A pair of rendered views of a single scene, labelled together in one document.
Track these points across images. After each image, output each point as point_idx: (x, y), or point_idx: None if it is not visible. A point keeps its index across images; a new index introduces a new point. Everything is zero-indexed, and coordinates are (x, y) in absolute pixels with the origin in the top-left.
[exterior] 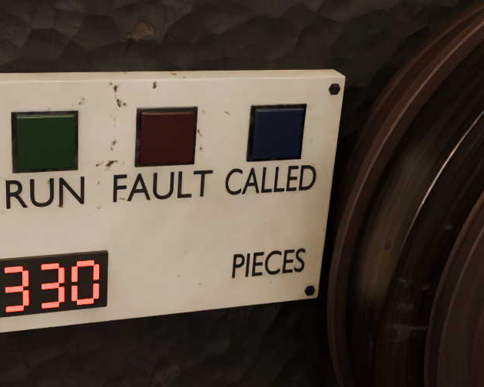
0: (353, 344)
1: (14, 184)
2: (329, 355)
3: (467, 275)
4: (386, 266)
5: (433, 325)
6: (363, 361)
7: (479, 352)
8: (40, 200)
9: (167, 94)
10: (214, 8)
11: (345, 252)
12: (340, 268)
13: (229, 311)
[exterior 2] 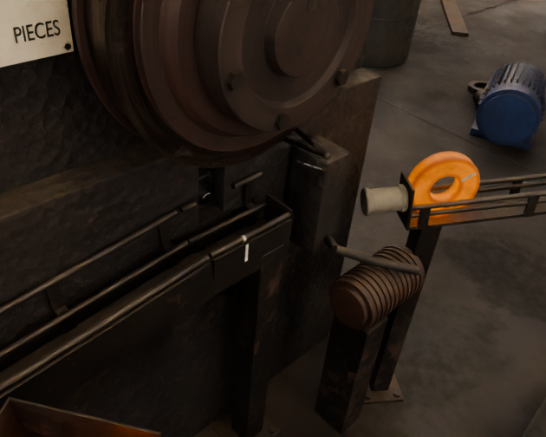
0: (98, 66)
1: None
2: (92, 88)
3: (146, 6)
4: (100, 9)
5: (135, 41)
6: (105, 74)
7: (163, 52)
8: None
9: None
10: None
11: (79, 10)
12: (79, 21)
13: (21, 68)
